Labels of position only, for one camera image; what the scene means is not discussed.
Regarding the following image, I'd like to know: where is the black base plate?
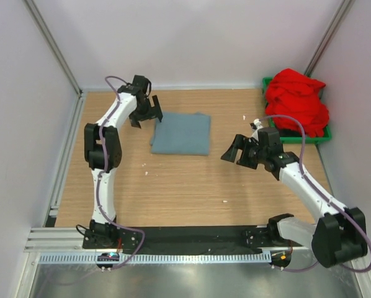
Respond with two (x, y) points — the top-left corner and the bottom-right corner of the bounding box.
(82, 223), (290, 255)

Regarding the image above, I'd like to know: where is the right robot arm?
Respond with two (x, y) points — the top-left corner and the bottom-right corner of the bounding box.
(221, 127), (371, 268)

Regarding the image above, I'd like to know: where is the red t shirt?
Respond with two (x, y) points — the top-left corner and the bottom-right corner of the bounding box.
(266, 68), (329, 138)

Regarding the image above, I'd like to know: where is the left aluminium frame post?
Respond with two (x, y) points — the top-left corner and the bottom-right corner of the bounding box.
(22, 0), (83, 97)

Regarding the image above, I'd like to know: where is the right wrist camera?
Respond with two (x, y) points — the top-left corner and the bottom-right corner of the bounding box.
(250, 119), (264, 140)

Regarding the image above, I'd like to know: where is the right aluminium frame post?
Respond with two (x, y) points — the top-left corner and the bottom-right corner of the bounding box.
(304, 0), (355, 77)

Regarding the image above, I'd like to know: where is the aluminium frame post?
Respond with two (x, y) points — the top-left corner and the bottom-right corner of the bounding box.
(22, 0), (83, 97)
(304, 0), (355, 77)

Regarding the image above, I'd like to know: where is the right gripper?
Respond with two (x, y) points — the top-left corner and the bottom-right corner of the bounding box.
(221, 134), (267, 170)

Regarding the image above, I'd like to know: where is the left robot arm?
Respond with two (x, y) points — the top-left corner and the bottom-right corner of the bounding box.
(83, 75), (163, 248)

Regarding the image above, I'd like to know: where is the white slotted cable duct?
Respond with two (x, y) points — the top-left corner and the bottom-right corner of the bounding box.
(39, 251), (272, 265)

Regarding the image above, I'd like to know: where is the blue-grey t shirt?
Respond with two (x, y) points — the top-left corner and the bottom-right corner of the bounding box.
(150, 112), (211, 156)

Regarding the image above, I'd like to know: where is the aluminium front rail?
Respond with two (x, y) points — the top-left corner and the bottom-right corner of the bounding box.
(25, 228), (300, 255)

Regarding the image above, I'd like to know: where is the green plastic bin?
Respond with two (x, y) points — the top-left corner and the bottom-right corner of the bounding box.
(262, 77), (332, 145)

